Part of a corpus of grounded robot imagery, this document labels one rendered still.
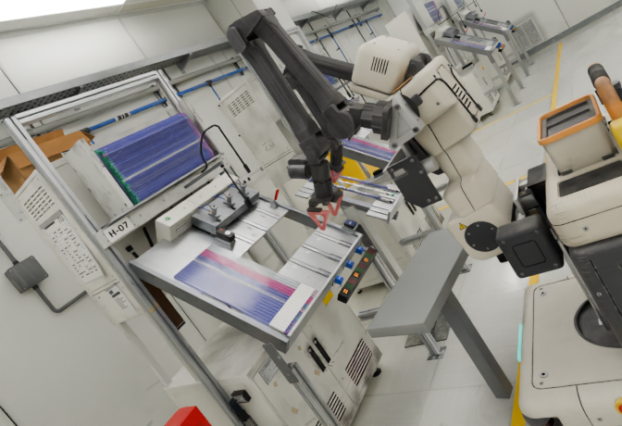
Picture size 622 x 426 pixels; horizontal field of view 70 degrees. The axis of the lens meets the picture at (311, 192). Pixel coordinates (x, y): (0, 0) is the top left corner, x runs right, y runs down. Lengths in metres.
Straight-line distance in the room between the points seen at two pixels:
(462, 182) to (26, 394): 2.69
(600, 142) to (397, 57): 0.54
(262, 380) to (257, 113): 1.75
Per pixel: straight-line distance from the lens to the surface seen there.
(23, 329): 3.24
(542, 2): 9.02
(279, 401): 1.94
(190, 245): 1.93
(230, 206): 2.04
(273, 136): 2.99
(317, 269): 1.83
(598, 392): 1.50
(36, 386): 3.23
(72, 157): 2.00
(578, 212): 1.18
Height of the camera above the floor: 1.31
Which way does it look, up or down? 9 degrees down
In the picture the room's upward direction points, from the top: 34 degrees counter-clockwise
